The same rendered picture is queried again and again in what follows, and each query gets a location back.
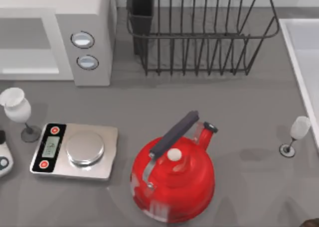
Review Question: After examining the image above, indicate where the small white wine glass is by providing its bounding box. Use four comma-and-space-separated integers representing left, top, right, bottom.
279, 115, 312, 159

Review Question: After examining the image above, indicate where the black cutlery holder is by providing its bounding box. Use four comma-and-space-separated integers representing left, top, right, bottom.
126, 0, 155, 55

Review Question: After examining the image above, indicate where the red kettle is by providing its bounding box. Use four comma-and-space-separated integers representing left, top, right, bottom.
130, 110, 219, 225

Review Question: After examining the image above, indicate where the pale microwave oven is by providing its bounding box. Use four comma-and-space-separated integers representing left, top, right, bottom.
0, 0, 118, 87

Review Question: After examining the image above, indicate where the silver kitchen scale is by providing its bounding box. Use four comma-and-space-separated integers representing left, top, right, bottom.
29, 122, 119, 183

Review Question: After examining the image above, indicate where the large white wine glass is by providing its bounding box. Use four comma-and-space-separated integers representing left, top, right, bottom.
0, 87, 42, 143

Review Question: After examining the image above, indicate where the dark brown object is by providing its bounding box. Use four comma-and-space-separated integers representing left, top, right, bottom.
300, 218, 319, 227

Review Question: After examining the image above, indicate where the round microwave knob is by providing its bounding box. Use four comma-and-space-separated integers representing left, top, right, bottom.
70, 30, 95, 49
76, 54, 100, 71

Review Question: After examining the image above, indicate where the white and grey appliance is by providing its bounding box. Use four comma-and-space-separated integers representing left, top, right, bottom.
0, 130, 14, 179

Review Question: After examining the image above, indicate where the black wire dish rack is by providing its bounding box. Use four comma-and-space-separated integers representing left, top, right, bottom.
126, 0, 280, 77

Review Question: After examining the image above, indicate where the white sink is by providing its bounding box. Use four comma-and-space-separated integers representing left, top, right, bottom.
278, 18, 319, 150

